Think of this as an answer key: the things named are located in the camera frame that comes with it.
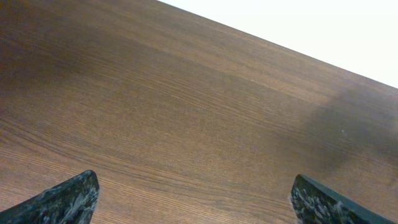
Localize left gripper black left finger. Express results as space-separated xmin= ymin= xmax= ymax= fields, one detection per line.
xmin=1 ymin=170 xmax=100 ymax=224

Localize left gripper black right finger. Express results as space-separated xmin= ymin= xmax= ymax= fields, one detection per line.
xmin=290 ymin=174 xmax=394 ymax=224

